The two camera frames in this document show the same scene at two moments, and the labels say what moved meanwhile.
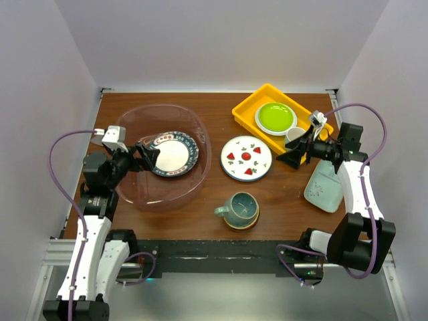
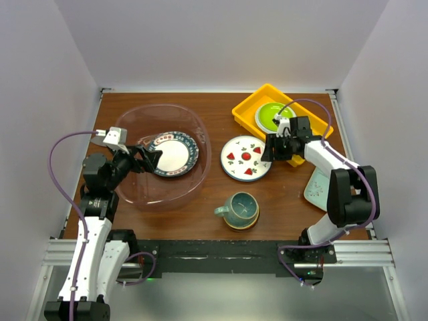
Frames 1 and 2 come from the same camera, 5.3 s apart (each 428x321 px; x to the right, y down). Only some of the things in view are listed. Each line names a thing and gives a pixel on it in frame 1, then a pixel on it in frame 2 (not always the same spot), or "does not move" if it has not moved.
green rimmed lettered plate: [178, 154] does not move
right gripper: [293, 158] → [272, 141]
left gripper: [148, 155] does not move
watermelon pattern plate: [246, 158] does not move
